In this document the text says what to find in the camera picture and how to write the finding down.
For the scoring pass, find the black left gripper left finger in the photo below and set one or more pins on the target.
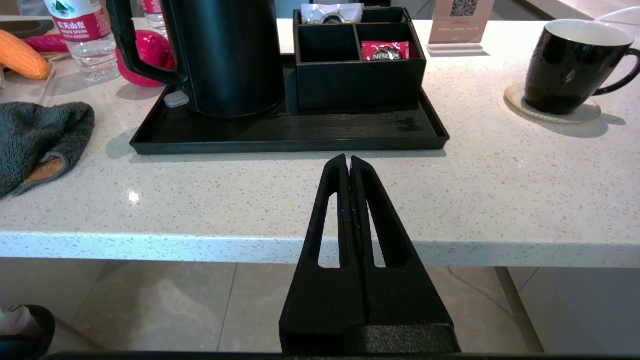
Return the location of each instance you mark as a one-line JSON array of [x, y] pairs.
[[325, 300]]

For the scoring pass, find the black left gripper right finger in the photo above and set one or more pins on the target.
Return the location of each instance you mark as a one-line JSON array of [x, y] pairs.
[[405, 305]]

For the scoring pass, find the black electric kettle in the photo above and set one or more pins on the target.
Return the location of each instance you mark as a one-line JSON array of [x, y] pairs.
[[230, 60]]

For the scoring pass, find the black serving tray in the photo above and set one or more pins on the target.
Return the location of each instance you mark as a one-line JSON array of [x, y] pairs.
[[300, 132]]

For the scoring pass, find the black compartment organizer box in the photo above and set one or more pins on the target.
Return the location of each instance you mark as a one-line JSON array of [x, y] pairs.
[[360, 82]]

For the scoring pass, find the round pale coaster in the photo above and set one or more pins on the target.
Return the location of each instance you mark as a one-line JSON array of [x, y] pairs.
[[515, 100]]

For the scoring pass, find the small white plastic tab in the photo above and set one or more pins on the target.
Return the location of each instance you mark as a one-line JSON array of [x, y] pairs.
[[176, 99]]

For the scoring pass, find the red coffee sachet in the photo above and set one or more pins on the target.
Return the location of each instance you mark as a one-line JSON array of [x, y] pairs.
[[385, 51]]

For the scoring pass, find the black mug white inside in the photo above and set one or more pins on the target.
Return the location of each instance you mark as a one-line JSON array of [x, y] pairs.
[[570, 70]]

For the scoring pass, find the white sachet packets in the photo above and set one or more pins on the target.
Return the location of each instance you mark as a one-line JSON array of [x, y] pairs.
[[332, 12]]

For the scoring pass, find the QR code acrylic sign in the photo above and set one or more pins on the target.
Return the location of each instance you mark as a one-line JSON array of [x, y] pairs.
[[460, 22]]

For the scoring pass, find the dark blue rounded object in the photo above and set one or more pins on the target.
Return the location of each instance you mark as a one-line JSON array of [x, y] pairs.
[[35, 335]]

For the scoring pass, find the dark grey towel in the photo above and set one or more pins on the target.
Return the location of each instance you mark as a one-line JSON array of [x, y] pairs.
[[40, 140]]

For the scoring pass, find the clear water bottle red cap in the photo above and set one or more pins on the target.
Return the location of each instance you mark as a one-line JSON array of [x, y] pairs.
[[154, 17], [87, 40]]

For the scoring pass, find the red chili pepper toy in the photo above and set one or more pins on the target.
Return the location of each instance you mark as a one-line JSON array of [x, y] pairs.
[[47, 44]]

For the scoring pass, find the orange oval object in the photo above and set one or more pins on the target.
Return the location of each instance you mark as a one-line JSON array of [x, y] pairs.
[[22, 57]]

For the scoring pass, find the dark smartphone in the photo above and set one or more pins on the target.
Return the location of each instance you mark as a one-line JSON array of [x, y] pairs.
[[25, 27]]

